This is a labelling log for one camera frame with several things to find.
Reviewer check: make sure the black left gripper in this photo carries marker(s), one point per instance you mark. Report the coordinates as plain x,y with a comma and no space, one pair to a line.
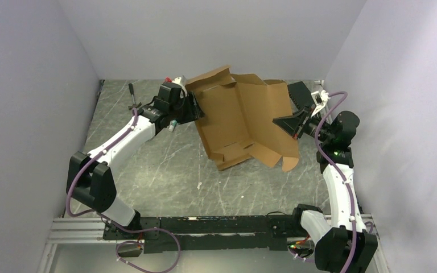
193,107

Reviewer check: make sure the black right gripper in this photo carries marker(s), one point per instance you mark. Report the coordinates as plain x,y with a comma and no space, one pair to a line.
289,124

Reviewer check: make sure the brown cardboard box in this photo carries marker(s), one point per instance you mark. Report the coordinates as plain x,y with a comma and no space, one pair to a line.
238,119

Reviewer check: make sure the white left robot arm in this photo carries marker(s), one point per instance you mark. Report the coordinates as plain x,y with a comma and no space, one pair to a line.
90,175

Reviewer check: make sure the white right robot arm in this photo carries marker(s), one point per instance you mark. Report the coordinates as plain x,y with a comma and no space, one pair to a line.
341,244

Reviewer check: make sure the small white green bottle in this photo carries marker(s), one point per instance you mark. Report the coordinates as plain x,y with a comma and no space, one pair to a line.
172,126

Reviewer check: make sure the black hammer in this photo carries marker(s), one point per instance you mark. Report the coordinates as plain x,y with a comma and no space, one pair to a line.
132,96

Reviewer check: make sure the black flat network switch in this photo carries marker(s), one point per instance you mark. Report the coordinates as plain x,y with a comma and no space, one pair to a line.
300,95

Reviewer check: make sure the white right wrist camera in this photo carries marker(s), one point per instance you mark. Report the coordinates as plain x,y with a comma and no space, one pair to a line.
320,99

